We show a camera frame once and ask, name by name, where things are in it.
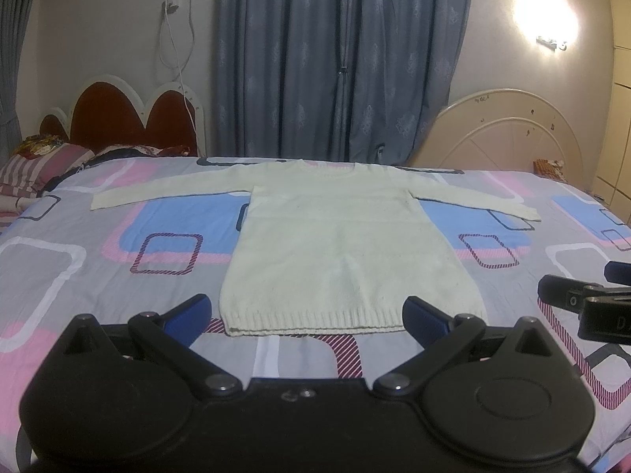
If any cream knit sweater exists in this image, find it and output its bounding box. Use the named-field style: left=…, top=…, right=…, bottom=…
left=92, top=160, right=539, bottom=336

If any colourful clothes pile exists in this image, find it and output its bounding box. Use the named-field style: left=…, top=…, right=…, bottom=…
left=13, top=134, right=66, bottom=159

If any cream wardrobe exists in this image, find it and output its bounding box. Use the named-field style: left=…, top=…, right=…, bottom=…
left=592, top=0, right=630, bottom=224

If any brown plush toy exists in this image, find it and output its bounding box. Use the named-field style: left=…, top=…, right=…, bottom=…
left=533, top=159, right=567, bottom=182

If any patterned bed sheet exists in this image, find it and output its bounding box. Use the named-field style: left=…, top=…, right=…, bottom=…
left=1, top=158, right=630, bottom=472

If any cream round headboard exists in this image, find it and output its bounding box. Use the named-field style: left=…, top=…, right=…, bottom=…
left=407, top=89, right=586, bottom=189

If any striped pink pillow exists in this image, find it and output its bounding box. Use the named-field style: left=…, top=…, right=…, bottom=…
left=0, top=142, right=97, bottom=228

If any red white headboard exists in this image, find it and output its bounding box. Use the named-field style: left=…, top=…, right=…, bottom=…
left=39, top=75, right=206, bottom=156

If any blue grey curtain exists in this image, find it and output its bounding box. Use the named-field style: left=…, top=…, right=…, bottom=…
left=214, top=0, right=470, bottom=164

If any wall lamp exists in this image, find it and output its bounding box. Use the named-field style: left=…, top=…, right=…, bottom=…
left=536, top=35, right=568, bottom=52

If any white charger cable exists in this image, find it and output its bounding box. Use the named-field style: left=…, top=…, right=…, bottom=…
left=156, top=0, right=203, bottom=154

